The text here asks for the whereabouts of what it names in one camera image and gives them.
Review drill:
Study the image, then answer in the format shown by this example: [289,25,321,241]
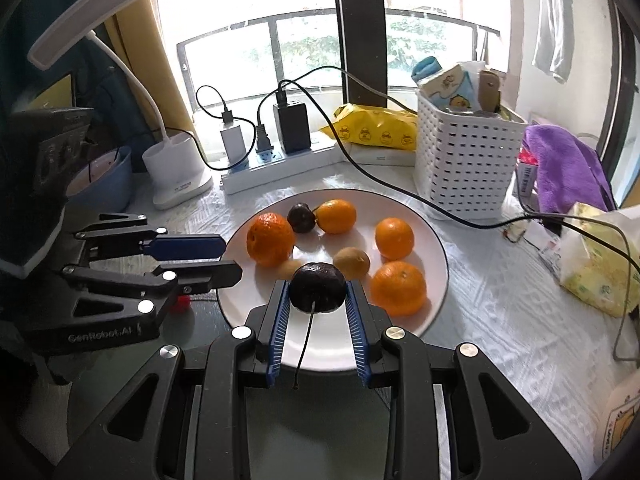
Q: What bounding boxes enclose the short black charger cable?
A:
[195,85,236,171]

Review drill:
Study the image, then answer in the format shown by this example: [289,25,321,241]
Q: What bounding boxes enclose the dark cherry with stem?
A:
[289,262,347,392]
[287,202,326,234]

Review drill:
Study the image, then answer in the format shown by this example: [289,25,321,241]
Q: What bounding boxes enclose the white charger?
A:
[220,127,246,166]

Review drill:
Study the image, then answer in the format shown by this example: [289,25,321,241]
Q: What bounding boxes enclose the white plate with dark rim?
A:
[216,188,449,372]

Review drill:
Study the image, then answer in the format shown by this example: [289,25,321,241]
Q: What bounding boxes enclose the hanging grey shirt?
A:
[531,0,573,85]

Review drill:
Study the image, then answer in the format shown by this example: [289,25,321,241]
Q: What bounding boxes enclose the black balcony railing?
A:
[176,7,501,106]

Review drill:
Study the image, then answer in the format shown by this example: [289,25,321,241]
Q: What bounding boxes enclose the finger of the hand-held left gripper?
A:
[74,212,227,263]
[60,259,243,318]

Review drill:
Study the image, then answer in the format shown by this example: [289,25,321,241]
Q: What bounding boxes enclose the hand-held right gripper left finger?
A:
[52,280,301,480]

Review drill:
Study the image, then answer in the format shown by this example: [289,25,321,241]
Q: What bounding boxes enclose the white power strip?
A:
[220,140,346,196]

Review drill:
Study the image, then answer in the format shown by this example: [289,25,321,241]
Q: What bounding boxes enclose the red and white box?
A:
[512,147,541,198]

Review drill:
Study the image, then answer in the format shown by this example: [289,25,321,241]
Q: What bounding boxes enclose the bumpy orange tangerine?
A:
[246,212,296,267]

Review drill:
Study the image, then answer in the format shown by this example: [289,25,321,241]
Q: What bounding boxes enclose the black charger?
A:
[272,102,312,155]

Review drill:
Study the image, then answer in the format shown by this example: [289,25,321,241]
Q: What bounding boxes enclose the small brown kiwi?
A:
[275,259,303,281]
[333,247,371,280]

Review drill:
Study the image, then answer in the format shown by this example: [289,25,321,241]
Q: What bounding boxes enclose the long black cable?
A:
[257,65,640,361]

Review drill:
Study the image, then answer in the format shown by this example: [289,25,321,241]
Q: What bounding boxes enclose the white cartoon mug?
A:
[592,370,640,466]

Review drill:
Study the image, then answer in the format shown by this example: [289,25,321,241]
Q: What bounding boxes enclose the black power plug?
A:
[255,120,275,156]

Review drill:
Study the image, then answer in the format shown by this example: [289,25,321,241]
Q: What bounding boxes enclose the blue and yellow carton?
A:
[417,62,483,113]

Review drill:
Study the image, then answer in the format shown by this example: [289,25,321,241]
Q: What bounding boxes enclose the yellow tissue pack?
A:
[557,202,640,318]

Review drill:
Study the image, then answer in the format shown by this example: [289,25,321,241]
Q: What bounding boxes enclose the brown tag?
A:
[477,70,502,113]

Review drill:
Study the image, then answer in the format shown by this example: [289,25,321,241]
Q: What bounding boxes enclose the yellow curtain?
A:
[100,0,196,133]

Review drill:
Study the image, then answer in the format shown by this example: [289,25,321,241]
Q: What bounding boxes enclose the yellow wipes packet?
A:
[320,103,420,153]

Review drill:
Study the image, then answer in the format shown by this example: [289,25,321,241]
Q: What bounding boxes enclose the blue bowl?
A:
[65,146,133,213]

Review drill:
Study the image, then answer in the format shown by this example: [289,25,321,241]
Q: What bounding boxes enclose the white plastic basket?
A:
[414,87,530,220]

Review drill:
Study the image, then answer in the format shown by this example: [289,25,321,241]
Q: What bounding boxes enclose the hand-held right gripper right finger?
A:
[345,280,583,480]

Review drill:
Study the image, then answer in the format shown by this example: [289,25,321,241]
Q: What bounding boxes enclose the dark window frame post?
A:
[331,0,390,110]

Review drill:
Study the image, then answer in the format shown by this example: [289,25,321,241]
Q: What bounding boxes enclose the round grey placemat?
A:
[165,290,401,480]

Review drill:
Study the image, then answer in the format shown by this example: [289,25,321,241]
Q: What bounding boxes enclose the dark blue curtain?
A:
[0,0,121,151]

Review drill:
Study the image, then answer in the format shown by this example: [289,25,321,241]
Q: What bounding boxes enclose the purple cloth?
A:
[522,124,618,215]

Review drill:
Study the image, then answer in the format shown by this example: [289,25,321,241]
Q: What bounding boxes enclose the white desk lamp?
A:
[27,0,215,211]

